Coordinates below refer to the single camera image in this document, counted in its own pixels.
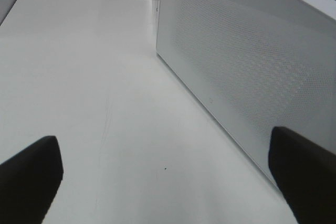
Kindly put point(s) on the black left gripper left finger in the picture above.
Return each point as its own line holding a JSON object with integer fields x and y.
{"x": 30, "y": 181}

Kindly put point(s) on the white microwave door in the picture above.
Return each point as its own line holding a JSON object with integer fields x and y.
{"x": 256, "y": 64}

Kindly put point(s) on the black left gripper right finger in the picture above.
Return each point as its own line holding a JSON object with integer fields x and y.
{"x": 304, "y": 172}

